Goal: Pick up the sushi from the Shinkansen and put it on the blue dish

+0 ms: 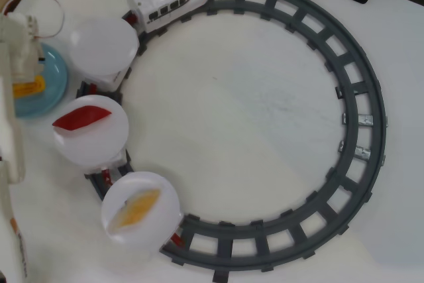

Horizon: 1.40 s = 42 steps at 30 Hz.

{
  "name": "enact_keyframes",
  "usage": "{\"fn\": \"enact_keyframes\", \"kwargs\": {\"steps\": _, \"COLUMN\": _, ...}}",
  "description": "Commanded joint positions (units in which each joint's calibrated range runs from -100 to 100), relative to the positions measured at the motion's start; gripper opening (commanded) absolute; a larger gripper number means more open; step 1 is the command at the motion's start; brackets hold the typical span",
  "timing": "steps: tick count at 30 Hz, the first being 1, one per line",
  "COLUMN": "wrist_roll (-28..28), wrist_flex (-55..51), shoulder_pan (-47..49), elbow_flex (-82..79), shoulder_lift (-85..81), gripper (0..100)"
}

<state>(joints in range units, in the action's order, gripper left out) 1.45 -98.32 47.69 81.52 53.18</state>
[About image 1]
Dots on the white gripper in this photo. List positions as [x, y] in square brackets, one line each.
[29, 88]

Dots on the yellow egg omelette sushi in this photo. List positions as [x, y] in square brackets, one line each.
[28, 90]

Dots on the light blue round dish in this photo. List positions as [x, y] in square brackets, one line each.
[54, 77]

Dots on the red tuna sushi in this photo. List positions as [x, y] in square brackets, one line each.
[79, 119]

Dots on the white Shinkansen toy locomotive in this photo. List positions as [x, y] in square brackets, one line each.
[155, 1]

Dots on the orange and white fish sushi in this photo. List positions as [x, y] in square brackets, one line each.
[139, 206]

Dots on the white round plastic plate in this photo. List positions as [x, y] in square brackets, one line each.
[149, 230]
[102, 46]
[96, 140]

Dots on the silver tape piece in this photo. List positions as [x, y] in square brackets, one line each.
[362, 153]
[344, 119]
[341, 147]
[366, 120]

